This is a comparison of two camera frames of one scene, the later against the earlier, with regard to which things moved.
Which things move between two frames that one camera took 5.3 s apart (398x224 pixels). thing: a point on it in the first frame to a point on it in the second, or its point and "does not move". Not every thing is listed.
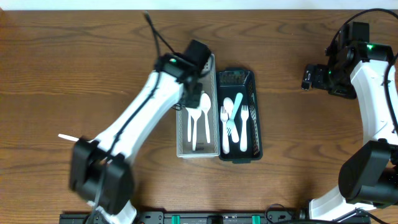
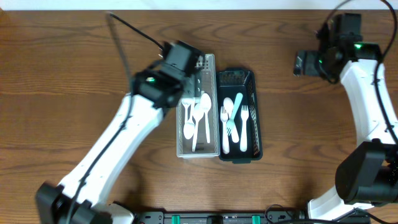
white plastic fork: (244, 114) to (231, 124)
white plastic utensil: (69, 137) to (188, 127)
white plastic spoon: (228, 106) does not move
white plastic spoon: (206, 104) does not move
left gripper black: (193, 98) does not move
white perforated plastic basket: (198, 132) does not move
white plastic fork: (244, 114) does not move
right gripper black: (313, 78) to (300, 64)
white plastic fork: (226, 144) does not move
